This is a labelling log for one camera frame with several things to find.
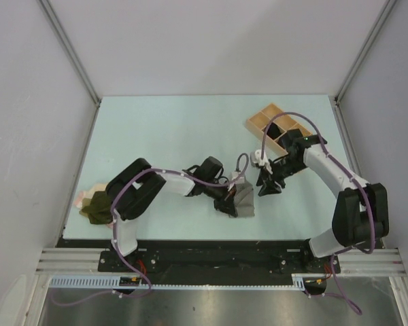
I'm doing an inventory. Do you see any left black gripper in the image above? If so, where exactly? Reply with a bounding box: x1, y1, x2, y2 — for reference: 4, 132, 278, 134
203, 179, 237, 217

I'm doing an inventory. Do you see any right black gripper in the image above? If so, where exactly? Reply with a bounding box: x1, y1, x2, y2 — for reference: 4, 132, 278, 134
256, 156, 307, 198

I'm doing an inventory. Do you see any grey beige underwear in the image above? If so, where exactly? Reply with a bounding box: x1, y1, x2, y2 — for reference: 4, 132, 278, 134
233, 181, 255, 218

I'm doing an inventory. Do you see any olive green underwear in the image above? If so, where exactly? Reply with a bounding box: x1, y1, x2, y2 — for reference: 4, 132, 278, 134
79, 191, 113, 225

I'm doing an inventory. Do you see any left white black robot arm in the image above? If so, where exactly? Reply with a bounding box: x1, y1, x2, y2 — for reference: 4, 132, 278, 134
106, 156, 245, 272

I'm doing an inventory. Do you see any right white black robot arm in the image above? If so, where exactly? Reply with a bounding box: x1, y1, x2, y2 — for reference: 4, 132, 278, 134
251, 129, 390, 272

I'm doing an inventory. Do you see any black rolled underwear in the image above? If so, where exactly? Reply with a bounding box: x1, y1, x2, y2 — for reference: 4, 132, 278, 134
266, 123, 283, 140

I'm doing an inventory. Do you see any wooden compartment box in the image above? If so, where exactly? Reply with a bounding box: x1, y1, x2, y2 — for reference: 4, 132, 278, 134
245, 103, 312, 160

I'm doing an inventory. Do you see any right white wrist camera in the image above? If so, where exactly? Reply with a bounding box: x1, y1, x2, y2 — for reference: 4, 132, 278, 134
250, 149, 272, 173

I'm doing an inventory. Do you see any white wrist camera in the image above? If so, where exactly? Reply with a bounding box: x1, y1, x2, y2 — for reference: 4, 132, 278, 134
229, 170, 246, 185
250, 149, 272, 173

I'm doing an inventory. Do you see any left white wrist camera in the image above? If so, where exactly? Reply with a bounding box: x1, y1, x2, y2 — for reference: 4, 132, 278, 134
229, 170, 246, 185

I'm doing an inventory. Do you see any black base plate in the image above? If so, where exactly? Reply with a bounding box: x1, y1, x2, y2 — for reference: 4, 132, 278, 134
55, 238, 384, 295

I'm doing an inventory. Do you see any aluminium front rail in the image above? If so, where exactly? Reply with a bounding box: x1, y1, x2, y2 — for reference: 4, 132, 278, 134
35, 248, 407, 277

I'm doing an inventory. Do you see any slotted cable duct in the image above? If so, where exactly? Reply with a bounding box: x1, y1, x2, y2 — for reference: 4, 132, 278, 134
49, 275, 326, 291

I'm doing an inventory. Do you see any right aluminium frame post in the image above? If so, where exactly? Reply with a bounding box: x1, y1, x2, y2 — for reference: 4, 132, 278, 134
333, 0, 399, 106

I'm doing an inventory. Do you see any aluminium frame post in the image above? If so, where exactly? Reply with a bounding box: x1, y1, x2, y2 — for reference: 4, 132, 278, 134
37, 0, 101, 107
333, 0, 399, 106

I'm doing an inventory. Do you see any left aluminium frame post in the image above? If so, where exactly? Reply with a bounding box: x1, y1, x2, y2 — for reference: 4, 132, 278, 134
37, 0, 101, 107

